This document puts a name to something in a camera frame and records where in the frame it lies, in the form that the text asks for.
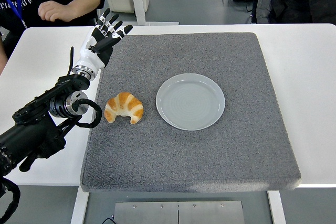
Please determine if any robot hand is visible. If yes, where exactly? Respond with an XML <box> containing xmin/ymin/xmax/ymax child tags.
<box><xmin>74</xmin><ymin>8</ymin><xmax>134</xmax><ymax>71</ymax></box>

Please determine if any croissant bread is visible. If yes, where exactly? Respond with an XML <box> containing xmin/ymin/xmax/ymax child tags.
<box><xmin>104</xmin><ymin>92</ymin><xmax>144</xmax><ymax>125</ymax></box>

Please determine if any grey round plate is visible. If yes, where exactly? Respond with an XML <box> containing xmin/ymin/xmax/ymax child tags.
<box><xmin>155</xmin><ymin>73</ymin><xmax>226</xmax><ymax>131</ymax></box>

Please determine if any grey metal plate with screws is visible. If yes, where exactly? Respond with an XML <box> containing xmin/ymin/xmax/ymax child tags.
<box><xmin>113</xmin><ymin>200</ymin><xmax>245</xmax><ymax>224</ymax></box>

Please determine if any person's left hand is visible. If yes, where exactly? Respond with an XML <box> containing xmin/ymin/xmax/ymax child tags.
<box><xmin>38</xmin><ymin>0</ymin><xmax>77</xmax><ymax>23</ymax></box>

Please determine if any grey felt mat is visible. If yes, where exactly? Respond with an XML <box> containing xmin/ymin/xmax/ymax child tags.
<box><xmin>79</xmin><ymin>32</ymin><xmax>302</xmax><ymax>194</ymax></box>

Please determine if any white table leg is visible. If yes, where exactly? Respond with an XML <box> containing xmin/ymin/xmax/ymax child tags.
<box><xmin>70</xmin><ymin>186</ymin><xmax>90</xmax><ymax>224</ymax></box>
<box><xmin>267</xmin><ymin>190</ymin><xmax>287</xmax><ymax>224</ymax></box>

